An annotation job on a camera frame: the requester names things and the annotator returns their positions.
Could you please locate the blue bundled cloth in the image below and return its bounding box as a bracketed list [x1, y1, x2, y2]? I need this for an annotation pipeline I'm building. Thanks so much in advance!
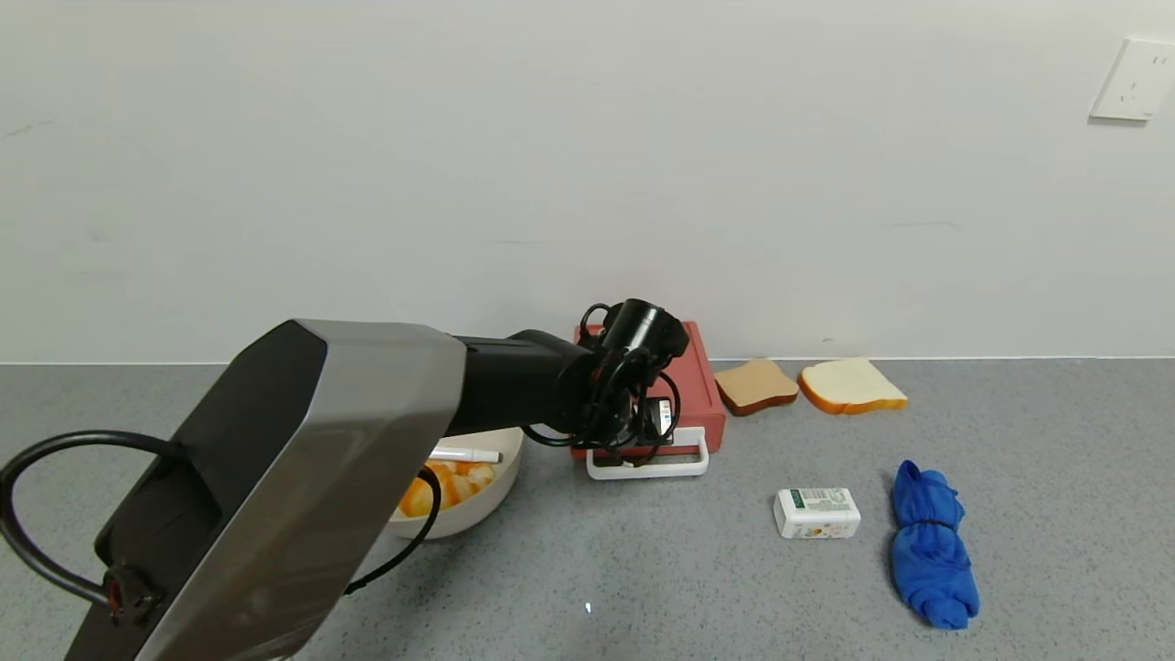
[889, 460, 981, 631]

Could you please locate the white wall socket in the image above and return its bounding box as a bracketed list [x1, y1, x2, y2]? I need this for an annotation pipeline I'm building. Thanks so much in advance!
[1089, 37, 1175, 122]

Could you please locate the beige round bowl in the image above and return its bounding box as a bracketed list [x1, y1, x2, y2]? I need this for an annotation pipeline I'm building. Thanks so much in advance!
[386, 427, 524, 541]

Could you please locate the small white printed carton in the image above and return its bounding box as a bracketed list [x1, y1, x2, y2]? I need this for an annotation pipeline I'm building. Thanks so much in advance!
[773, 487, 862, 541]

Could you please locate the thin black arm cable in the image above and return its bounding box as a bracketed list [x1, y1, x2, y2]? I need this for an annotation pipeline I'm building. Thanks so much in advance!
[344, 466, 443, 598]

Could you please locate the white bread slice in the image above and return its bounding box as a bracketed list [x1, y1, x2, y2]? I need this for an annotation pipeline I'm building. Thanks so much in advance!
[798, 357, 910, 416]

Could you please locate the black wrist cable bundle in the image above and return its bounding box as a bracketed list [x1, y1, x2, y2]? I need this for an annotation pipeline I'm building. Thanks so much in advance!
[521, 303, 682, 467]

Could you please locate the red drawer with white handle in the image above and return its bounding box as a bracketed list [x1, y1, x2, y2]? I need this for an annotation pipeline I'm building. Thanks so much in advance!
[586, 427, 711, 480]

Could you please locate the red drawer cabinet housing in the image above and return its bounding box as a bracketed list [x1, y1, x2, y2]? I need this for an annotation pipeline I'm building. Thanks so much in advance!
[569, 319, 726, 457]

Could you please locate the brown toast slice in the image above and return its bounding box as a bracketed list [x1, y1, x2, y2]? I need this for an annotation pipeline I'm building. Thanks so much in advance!
[714, 358, 800, 418]

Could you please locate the orange peeled fruit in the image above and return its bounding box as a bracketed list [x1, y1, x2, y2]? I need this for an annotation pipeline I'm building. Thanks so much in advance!
[397, 462, 497, 518]

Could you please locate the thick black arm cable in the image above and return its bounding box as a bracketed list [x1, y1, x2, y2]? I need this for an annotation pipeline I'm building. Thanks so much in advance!
[0, 431, 185, 614]

